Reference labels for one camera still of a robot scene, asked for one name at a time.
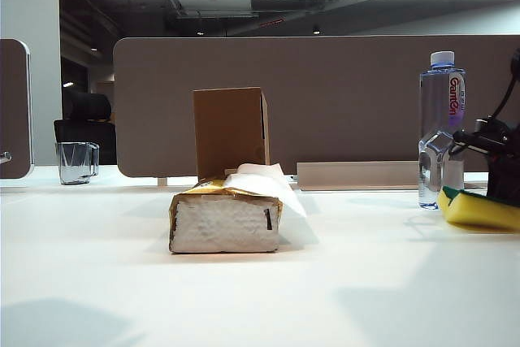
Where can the gold wrapped tissue pack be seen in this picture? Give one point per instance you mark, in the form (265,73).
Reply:
(223,223)

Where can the silver metal clip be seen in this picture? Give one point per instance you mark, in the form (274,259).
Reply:
(5,157)

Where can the brown cardboard box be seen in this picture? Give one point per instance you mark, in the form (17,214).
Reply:
(227,129)

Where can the clear glass mug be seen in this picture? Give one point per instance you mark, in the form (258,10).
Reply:
(75,162)

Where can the black office chair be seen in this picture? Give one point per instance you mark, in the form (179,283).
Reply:
(87,119)

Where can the wide brown desk divider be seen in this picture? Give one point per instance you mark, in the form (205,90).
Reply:
(345,99)

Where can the narrow brown desk divider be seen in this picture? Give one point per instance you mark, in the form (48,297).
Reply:
(12,107)

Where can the yellow sponge with green scourer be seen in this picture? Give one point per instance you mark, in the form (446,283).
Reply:
(483,211)

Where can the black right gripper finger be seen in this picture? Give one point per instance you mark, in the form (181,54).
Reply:
(503,168)

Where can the clear Ganten water bottle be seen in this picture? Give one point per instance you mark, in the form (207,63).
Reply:
(438,119)

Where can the white tissue sheet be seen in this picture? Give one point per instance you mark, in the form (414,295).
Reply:
(280,185)

